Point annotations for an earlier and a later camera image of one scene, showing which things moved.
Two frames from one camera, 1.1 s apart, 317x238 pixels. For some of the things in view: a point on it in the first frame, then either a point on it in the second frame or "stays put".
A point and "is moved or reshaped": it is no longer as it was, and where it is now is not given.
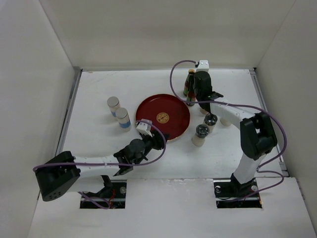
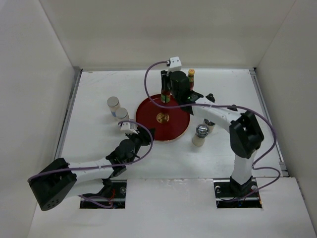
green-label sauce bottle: [188, 85] stays put
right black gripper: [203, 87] → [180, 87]
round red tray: [168, 111] stays put
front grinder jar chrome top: [198, 138] stays put
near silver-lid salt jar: [124, 119] stays put
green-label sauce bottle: [191, 95] is moved or reshaped
